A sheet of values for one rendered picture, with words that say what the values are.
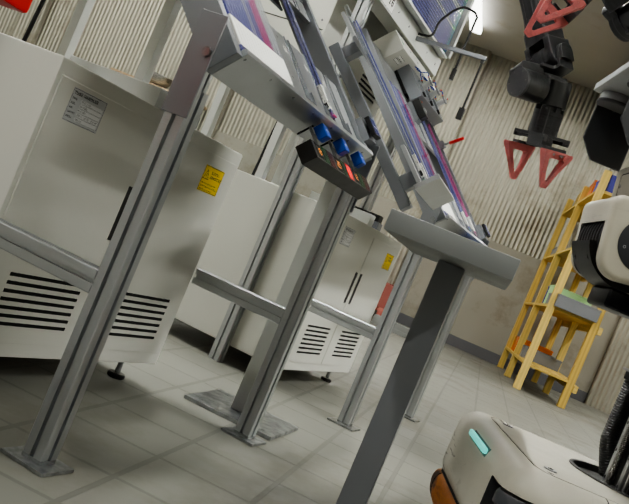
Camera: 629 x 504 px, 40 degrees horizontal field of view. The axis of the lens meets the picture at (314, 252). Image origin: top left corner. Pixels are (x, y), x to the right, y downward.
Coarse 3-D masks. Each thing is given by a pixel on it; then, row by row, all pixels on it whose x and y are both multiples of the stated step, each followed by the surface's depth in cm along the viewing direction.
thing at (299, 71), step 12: (276, 36) 171; (288, 48) 176; (288, 60) 172; (300, 60) 182; (288, 72) 168; (300, 72) 176; (300, 84) 172; (312, 84) 183; (324, 84) 194; (312, 96) 174; (336, 96) 201; (324, 108) 183; (336, 108) 194; (336, 120) 189; (348, 120) 201
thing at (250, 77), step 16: (240, 64) 140; (256, 64) 142; (224, 80) 143; (240, 80) 145; (256, 80) 147; (272, 80) 149; (256, 96) 153; (272, 96) 155; (288, 96) 157; (304, 96) 161; (272, 112) 161; (288, 112) 163; (304, 112) 165; (320, 112) 168; (288, 128) 169; (304, 128) 172; (336, 128) 177; (320, 144) 182; (352, 144) 188
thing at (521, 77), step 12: (564, 48) 167; (564, 60) 167; (516, 72) 164; (528, 72) 162; (540, 72) 166; (552, 72) 168; (564, 72) 168; (516, 84) 164; (528, 84) 162; (540, 84) 163; (516, 96) 164; (528, 96) 164; (540, 96) 164
